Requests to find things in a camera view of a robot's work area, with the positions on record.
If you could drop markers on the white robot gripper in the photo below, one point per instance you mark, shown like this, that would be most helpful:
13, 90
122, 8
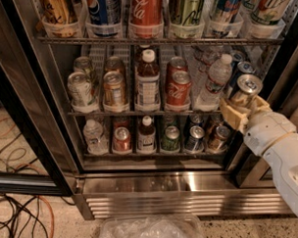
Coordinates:
270, 131

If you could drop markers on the red bull can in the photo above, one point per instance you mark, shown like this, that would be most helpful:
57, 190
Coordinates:
242, 68
237, 56
246, 88

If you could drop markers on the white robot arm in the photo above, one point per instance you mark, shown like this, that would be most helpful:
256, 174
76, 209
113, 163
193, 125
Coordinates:
282, 158

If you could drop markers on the gold can bottom shelf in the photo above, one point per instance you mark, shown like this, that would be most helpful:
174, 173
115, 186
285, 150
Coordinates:
217, 139

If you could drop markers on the clear water bottle middle shelf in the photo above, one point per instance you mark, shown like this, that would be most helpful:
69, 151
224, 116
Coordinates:
219, 74

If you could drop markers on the blue can bottom shelf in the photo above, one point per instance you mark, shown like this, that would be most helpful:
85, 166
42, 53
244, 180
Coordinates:
193, 141

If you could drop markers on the front coca-cola can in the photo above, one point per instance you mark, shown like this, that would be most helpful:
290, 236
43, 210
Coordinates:
178, 88

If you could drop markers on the green can bottom shelf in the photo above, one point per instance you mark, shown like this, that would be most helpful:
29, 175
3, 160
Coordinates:
170, 139

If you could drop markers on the rear coca-cola can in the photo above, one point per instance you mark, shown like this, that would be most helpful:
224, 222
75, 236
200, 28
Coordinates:
176, 63

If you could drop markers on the white green can top shelf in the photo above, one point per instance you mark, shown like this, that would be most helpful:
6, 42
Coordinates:
269, 12

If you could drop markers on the tea bottle bottom shelf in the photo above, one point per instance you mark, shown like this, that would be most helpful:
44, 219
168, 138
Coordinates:
146, 135

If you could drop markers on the brown tea bottle middle shelf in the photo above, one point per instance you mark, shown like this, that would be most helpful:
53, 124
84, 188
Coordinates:
148, 73

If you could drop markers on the blue orange can top shelf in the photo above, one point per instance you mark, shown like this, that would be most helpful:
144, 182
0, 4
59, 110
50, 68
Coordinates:
224, 11

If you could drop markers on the red can bottom shelf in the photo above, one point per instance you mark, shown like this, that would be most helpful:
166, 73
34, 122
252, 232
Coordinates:
121, 139

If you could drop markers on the front gold can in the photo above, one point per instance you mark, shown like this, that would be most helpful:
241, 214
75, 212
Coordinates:
114, 88

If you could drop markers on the stainless steel fridge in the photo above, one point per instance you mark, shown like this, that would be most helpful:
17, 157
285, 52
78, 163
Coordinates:
232, 182

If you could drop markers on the coca-cola can top shelf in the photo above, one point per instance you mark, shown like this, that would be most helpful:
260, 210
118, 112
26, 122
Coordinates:
146, 15

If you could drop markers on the rear gold can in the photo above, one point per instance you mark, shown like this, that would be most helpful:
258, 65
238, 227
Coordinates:
115, 63

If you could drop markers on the small water bottle bottom shelf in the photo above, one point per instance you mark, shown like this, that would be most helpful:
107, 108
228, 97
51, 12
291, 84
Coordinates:
93, 135

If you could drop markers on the front white green can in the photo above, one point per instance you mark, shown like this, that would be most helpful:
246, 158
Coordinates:
80, 88

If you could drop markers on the rear white green can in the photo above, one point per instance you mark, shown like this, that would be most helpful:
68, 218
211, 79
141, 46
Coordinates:
83, 63

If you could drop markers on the pepsi can top shelf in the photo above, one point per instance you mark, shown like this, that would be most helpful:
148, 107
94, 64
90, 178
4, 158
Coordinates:
104, 12

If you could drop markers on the yellow can top shelf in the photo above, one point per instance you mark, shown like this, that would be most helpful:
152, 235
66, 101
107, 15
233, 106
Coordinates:
59, 11

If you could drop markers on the left glass fridge door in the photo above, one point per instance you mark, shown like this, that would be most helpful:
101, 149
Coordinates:
33, 151

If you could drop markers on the clear plastic bag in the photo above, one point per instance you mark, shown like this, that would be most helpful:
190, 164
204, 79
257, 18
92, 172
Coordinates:
152, 226

